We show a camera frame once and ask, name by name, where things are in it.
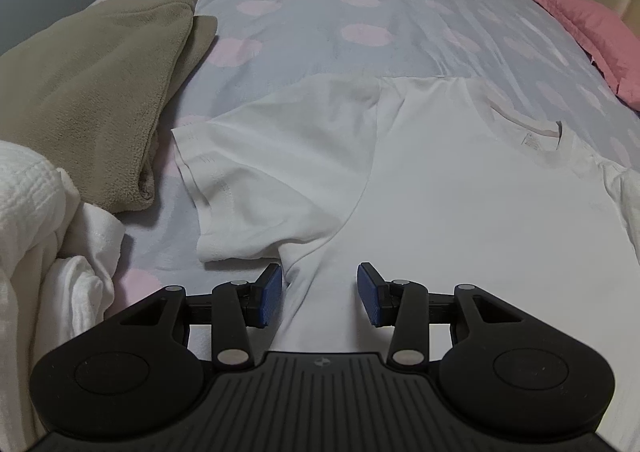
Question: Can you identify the folded tan fleece blanket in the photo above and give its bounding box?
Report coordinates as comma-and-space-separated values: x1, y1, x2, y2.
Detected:
0, 0, 219, 214

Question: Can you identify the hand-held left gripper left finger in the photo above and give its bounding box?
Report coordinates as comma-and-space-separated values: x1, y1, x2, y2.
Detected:
118, 262, 285, 373

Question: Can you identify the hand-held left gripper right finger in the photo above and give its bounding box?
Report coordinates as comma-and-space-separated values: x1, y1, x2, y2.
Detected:
356, 261, 523, 373

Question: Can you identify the white t-shirt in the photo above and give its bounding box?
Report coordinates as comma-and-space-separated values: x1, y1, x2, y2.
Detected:
171, 75, 640, 452

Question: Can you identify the pink pillow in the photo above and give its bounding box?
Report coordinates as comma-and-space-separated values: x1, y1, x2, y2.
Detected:
529, 0, 640, 112

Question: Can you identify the white textured towel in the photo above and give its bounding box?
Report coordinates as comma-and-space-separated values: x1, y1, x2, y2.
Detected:
0, 139, 126, 438

